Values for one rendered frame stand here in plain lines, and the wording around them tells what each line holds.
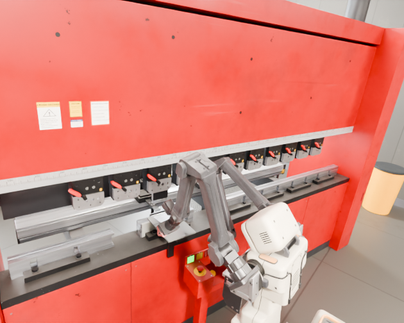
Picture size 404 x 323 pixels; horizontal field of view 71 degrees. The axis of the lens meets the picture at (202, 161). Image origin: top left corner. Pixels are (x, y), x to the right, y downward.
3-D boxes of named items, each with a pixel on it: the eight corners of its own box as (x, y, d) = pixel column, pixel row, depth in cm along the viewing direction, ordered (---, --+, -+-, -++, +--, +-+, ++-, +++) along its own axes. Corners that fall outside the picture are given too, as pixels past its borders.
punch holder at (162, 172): (148, 194, 162) (149, 168, 156) (142, 188, 168) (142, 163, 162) (170, 189, 170) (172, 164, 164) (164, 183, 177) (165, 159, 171)
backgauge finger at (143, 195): (149, 215, 177) (149, 207, 175) (132, 196, 196) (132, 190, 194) (165, 209, 184) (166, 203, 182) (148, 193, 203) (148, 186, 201)
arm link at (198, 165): (195, 166, 92) (218, 154, 97) (174, 159, 102) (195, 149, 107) (222, 270, 108) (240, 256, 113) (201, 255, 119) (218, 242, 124)
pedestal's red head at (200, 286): (197, 299, 159) (199, 274, 153) (183, 280, 171) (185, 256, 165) (224, 286, 170) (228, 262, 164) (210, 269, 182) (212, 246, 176)
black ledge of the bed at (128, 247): (1, 310, 124) (-1, 302, 122) (-1, 279, 139) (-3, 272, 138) (348, 181, 295) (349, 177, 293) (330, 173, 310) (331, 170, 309)
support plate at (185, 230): (168, 243, 152) (168, 241, 152) (147, 218, 171) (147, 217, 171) (195, 233, 162) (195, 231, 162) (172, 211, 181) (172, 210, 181)
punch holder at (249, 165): (247, 171, 207) (251, 150, 201) (239, 166, 214) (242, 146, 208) (261, 168, 216) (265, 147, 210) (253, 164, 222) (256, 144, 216)
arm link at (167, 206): (174, 221, 128) (190, 212, 132) (161, 200, 131) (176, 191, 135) (169, 228, 138) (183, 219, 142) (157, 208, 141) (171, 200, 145)
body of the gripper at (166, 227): (157, 225, 142) (163, 218, 137) (172, 217, 149) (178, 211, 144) (163, 236, 141) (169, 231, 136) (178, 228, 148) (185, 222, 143)
